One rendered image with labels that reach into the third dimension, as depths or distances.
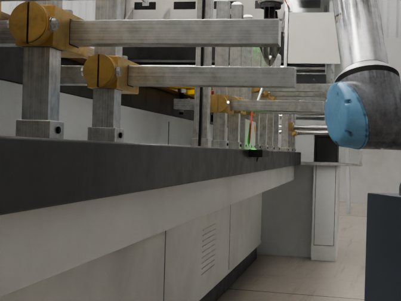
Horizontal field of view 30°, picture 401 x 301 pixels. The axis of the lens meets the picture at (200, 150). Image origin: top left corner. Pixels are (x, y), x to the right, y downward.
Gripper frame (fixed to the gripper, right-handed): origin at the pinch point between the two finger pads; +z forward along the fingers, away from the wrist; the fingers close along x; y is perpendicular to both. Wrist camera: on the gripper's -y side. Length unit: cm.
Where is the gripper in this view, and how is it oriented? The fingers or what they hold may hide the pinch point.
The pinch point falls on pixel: (270, 62)
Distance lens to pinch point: 268.1
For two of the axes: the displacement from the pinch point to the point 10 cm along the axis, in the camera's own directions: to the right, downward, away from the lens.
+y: -2.0, -0.1, -9.8
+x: 9.8, 0.3, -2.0
